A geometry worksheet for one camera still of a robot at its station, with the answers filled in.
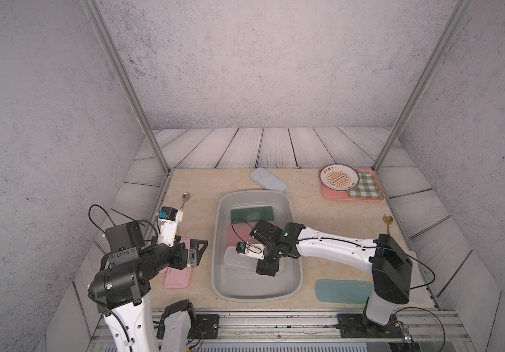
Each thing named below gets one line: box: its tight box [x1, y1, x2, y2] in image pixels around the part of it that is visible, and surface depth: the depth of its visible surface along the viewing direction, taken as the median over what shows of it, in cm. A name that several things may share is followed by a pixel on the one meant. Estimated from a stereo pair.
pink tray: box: [319, 164, 385, 201], surface depth 114 cm
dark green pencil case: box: [230, 206, 274, 224], surface depth 104 cm
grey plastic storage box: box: [211, 190, 303, 303], surface depth 86 cm
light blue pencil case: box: [249, 167, 289, 193], surface depth 117 cm
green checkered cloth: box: [347, 171, 383, 199], surface depth 113 cm
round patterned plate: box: [319, 163, 361, 192], surface depth 117 cm
